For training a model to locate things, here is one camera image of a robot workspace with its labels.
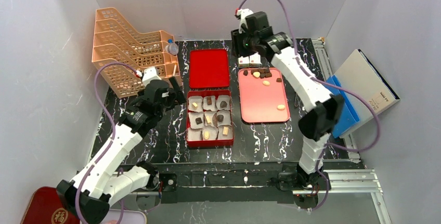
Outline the red chocolate box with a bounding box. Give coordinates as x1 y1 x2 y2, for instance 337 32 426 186
186 90 235 148

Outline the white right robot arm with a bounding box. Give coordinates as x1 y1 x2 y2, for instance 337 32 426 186
231 9 344 188

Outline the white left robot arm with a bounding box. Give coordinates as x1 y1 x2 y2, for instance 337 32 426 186
56 77 186 223

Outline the red tin lid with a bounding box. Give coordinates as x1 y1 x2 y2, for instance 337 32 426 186
189 49 230 89

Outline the plastic water bottle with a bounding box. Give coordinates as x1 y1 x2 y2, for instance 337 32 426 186
165 39 179 56

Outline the orange plastic file rack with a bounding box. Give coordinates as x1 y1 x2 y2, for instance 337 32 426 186
92 7 183 98

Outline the pink plastic tray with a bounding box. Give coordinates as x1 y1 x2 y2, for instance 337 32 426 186
238 68 290 123

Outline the blue folder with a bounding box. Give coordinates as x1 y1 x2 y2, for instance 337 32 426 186
325 75 361 139

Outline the dark red round tin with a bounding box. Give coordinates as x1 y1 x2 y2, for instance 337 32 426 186
21 187 80 224

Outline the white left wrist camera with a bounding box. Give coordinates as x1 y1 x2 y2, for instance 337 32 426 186
141 67 161 87

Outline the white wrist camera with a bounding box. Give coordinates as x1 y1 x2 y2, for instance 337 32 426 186
235 8 253 34
141 67 161 87

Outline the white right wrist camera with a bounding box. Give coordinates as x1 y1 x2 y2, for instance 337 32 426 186
235 8 253 34

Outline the aluminium rail frame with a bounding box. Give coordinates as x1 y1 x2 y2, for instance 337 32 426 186
122 40 383 211

